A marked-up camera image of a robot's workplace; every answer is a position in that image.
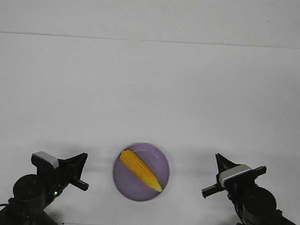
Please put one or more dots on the yellow corn cob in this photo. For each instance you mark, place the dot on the yellow corn cob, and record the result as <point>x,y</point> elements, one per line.
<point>140,169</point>

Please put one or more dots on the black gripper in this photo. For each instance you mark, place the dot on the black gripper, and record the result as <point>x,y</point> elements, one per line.
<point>235,185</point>
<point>68,172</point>

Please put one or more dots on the purple round plate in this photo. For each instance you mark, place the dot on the purple round plate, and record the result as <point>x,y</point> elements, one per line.
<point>129,185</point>

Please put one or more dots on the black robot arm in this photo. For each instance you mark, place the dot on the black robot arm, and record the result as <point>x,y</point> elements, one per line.
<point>32,193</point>
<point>254,205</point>

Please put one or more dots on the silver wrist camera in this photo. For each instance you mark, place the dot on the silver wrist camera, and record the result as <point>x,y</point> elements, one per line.
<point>232,173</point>
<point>44,158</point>

